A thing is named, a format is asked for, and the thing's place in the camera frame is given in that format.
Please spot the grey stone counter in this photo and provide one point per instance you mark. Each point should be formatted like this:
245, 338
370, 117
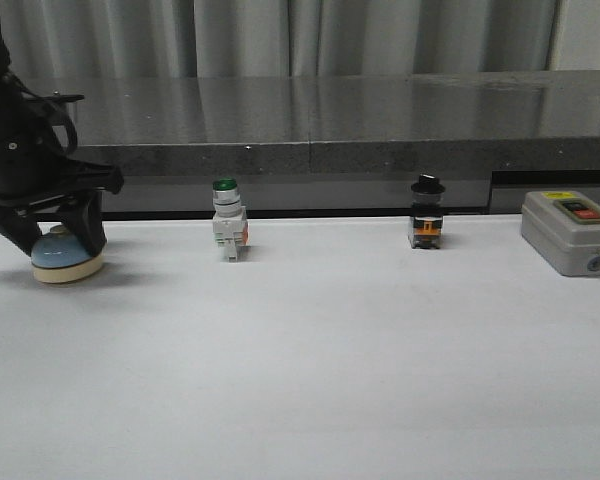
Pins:
331, 146

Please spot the blue dome service bell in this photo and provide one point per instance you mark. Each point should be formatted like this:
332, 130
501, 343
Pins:
59, 258

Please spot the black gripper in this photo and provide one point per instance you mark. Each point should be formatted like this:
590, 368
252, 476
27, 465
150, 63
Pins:
37, 135

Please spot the grey on-off switch box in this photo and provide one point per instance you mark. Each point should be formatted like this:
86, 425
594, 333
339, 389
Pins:
564, 228

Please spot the grey curtain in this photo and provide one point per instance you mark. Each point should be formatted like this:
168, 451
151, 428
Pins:
123, 39

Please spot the black selector knob switch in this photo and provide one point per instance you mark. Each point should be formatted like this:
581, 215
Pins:
426, 221

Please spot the green pushbutton switch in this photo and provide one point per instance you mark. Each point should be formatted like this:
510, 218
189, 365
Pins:
230, 222

